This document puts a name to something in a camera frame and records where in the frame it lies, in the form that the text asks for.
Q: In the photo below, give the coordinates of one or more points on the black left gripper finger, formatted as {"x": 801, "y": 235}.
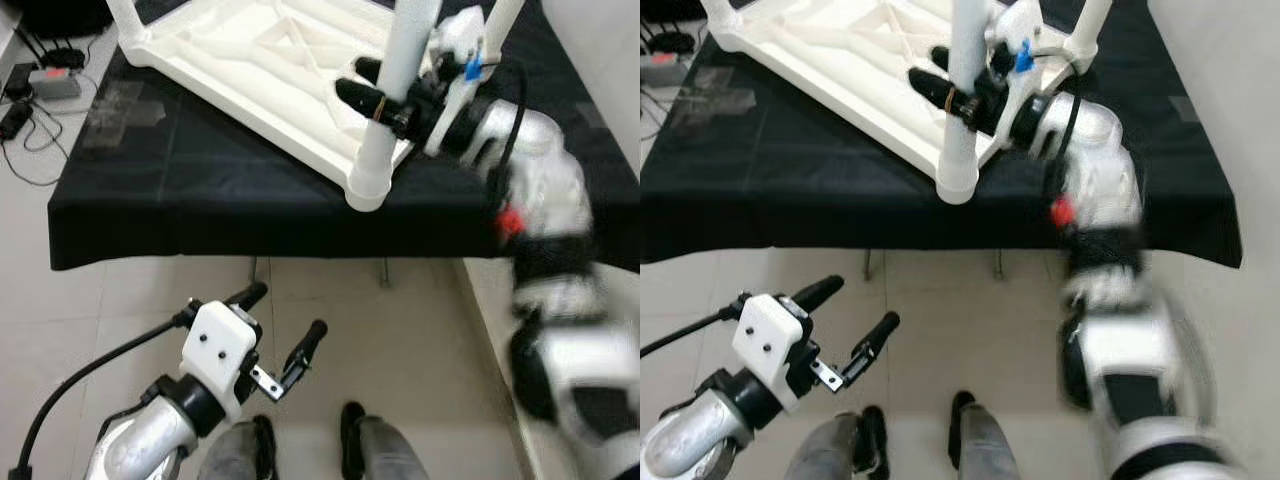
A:
{"x": 248, "y": 295}
{"x": 305, "y": 355}
{"x": 872, "y": 348}
{"x": 818, "y": 293}

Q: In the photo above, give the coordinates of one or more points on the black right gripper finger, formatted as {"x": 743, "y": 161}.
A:
{"x": 938, "y": 93}
{"x": 370, "y": 70}
{"x": 365, "y": 103}
{"x": 943, "y": 57}

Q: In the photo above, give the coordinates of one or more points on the white plastic table top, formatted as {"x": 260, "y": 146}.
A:
{"x": 850, "y": 60}
{"x": 260, "y": 70}

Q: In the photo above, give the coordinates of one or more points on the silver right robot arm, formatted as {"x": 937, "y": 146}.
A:
{"x": 1110, "y": 200}
{"x": 550, "y": 200}

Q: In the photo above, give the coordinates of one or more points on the tan rubber band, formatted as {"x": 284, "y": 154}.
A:
{"x": 380, "y": 110}
{"x": 950, "y": 100}

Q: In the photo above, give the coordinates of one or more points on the black table cloth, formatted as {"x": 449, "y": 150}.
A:
{"x": 800, "y": 200}
{"x": 200, "y": 210}

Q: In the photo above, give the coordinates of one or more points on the clear tape small patch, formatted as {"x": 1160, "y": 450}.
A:
{"x": 590, "y": 115}
{"x": 1185, "y": 110}

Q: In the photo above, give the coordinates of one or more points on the clear tape cross patch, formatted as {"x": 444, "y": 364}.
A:
{"x": 125, "y": 115}
{"x": 712, "y": 105}

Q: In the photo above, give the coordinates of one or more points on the grey box red label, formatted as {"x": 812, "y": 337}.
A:
{"x": 55, "y": 85}
{"x": 662, "y": 72}

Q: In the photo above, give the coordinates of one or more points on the black power strip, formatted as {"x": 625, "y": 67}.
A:
{"x": 15, "y": 120}

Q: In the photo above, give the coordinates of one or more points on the black power adapter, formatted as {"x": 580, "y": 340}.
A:
{"x": 18, "y": 80}

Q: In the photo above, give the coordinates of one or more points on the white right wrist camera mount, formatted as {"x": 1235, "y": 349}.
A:
{"x": 1020, "y": 25}
{"x": 460, "y": 35}

